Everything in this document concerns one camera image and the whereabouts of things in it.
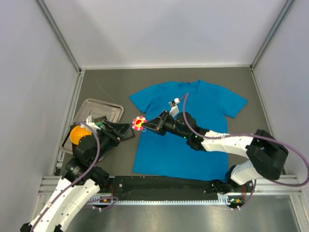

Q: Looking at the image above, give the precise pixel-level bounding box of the pink flower smiley brooch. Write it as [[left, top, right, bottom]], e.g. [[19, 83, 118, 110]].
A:
[[131, 116, 147, 132]]

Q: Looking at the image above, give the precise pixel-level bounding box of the blue t-shirt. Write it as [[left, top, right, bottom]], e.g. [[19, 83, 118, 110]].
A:
[[129, 80, 247, 181]]

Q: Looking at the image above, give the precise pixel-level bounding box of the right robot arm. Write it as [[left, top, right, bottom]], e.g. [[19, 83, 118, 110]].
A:
[[142, 111, 288, 190]]

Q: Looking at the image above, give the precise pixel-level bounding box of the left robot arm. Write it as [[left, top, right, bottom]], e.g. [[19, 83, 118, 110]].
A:
[[20, 117, 132, 232]]

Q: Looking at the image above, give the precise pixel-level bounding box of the small black square lid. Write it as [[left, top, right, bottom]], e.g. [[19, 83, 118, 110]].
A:
[[121, 128, 135, 141]]

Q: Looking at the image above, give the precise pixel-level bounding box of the orange bowl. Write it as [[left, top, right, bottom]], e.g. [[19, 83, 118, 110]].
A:
[[70, 125, 92, 145]]

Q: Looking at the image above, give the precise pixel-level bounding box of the metal tray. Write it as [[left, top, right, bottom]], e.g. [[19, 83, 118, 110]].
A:
[[61, 98, 125, 155]]

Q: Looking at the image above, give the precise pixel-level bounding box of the black box green lining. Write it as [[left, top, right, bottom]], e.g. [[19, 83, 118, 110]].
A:
[[70, 116, 106, 133]]

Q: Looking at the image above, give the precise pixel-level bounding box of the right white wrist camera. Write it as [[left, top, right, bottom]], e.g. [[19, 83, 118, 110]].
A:
[[169, 98, 180, 117]]

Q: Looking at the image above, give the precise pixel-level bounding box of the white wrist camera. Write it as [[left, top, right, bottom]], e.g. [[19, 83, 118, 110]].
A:
[[85, 115, 100, 131], [169, 98, 180, 117]]

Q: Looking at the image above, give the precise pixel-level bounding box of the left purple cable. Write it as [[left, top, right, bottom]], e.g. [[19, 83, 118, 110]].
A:
[[28, 120, 119, 228]]

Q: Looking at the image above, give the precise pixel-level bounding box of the purple cable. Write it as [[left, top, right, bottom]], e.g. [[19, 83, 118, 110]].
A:
[[28, 120, 119, 228], [177, 93, 309, 210]]

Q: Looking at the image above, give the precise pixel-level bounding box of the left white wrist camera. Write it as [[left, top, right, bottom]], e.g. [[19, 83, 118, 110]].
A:
[[85, 115, 100, 131]]

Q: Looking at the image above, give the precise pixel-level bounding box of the white slotted cable duct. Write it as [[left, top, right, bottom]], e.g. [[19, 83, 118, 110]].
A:
[[89, 195, 232, 206]]

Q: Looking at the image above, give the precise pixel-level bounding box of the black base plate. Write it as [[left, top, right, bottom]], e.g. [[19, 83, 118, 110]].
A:
[[98, 176, 253, 201]]

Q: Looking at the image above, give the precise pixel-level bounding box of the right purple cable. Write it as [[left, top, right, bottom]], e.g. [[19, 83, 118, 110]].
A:
[[177, 93, 309, 210]]

